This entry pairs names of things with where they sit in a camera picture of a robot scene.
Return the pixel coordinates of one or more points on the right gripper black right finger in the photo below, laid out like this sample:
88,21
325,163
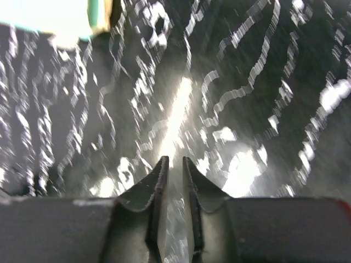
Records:
221,228

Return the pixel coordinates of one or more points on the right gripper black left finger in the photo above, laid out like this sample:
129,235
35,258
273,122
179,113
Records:
127,228

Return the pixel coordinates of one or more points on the teal patterned towel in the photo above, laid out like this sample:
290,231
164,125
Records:
66,21

